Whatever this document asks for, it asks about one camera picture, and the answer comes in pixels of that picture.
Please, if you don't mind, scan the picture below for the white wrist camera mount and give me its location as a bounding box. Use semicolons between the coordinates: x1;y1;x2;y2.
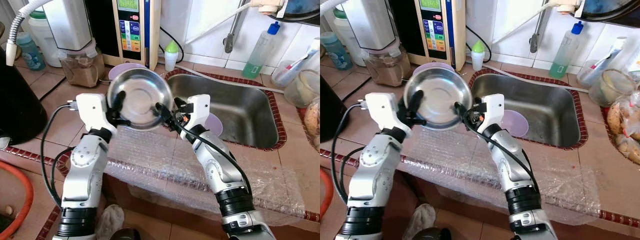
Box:
366;93;412;138
187;94;211;132
75;93;118;137
480;93;506;133

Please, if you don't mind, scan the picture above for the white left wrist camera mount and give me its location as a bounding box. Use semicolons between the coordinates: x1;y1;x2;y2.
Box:
75;93;118;137
366;93;412;138

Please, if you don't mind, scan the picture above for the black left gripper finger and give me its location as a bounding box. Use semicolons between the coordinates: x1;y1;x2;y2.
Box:
410;90;425;114
112;90;127;114

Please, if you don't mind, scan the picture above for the black pan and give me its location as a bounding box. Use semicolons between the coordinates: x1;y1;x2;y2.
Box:
580;0;640;28
270;0;321;26

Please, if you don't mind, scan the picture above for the teal plastic bottle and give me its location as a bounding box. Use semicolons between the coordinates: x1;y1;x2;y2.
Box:
15;32;46;72
320;31;353;71

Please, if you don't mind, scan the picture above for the clear glass jar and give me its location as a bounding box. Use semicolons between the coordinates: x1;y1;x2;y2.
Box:
283;69;321;108
589;69;636;107

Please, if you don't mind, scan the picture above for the beige faucet fitting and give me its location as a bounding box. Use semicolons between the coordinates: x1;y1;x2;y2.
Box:
547;0;586;16
250;0;287;16

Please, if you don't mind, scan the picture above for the stainless steel sink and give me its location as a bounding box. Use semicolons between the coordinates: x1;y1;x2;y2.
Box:
467;68;596;151
162;68;288;151

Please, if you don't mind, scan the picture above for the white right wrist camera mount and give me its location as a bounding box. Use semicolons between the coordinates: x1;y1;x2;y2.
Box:
187;94;211;132
480;93;506;133

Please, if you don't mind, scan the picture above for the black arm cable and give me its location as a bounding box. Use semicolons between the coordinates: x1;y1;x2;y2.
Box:
160;107;253;196
462;112;541;193
40;100;83;208
330;102;371;203

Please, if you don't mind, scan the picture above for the stainless steel plate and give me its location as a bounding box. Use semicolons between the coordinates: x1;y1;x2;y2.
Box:
403;67;473;132
106;67;174;132

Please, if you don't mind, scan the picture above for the metal faucet pipe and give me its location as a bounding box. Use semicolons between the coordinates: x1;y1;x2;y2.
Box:
529;10;550;54
223;10;248;54

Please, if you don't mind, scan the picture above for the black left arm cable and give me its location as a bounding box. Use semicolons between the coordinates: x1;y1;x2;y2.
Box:
330;102;371;203
40;100;83;208

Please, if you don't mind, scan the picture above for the orange hose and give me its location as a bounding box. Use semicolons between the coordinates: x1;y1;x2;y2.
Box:
0;160;35;240
320;167;335;217

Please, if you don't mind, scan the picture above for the white toothpaste tube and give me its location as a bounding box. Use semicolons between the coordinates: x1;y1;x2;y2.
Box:
285;37;321;83
587;36;628;86

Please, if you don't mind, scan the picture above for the clear plastic container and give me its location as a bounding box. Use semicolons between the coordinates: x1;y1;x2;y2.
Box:
576;60;606;87
271;60;301;88

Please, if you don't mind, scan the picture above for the white cloth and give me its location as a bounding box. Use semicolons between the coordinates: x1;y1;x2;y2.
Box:
95;204;125;240
402;202;435;240

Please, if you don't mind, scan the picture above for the beige water ionizer appliance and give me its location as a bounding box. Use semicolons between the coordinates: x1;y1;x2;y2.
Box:
84;0;162;71
389;0;467;71

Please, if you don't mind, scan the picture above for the black power cable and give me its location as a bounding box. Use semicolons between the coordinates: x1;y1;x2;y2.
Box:
160;26;185;63
465;25;492;63

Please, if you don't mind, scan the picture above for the white smooth hose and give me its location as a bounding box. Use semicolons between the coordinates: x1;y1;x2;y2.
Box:
492;2;556;45
185;2;253;46

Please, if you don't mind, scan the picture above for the purple plastic bowl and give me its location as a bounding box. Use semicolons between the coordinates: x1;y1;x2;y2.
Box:
108;62;148;82
501;110;529;138
412;62;455;76
202;112;225;138

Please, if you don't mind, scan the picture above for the blue-capped dish soap bottle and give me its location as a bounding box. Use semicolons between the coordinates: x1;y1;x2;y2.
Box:
242;21;282;79
549;21;585;79

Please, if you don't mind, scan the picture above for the dark round object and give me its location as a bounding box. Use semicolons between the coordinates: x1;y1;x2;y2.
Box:
411;226;453;240
107;227;143;240

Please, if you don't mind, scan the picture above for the bag of bread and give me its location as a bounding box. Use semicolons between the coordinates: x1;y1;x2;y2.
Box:
302;97;321;143
606;90;640;166

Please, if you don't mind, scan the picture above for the small white green-capped bottle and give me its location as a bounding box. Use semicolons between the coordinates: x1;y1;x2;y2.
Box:
470;40;485;71
164;41;180;72

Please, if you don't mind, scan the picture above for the white jar with green lid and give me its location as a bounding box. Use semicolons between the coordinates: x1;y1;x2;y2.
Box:
332;7;368;66
27;10;62;68

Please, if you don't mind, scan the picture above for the clear jar with brown contents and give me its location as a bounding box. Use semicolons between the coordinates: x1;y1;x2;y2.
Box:
363;42;411;87
59;42;106;88

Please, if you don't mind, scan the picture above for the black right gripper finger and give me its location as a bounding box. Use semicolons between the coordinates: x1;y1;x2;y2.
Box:
453;102;472;125
155;102;176;126

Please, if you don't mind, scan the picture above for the clear bubble wrap sheet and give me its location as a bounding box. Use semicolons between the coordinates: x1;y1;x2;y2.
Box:
102;125;307;217
400;125;601;217

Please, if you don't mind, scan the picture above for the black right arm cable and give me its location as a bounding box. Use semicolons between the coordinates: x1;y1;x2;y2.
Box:
160;107;253;196
462;112;541;193

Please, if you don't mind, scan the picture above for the grey hose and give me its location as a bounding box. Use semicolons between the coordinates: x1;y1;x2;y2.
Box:
177;64;273;93
484;62;590;92

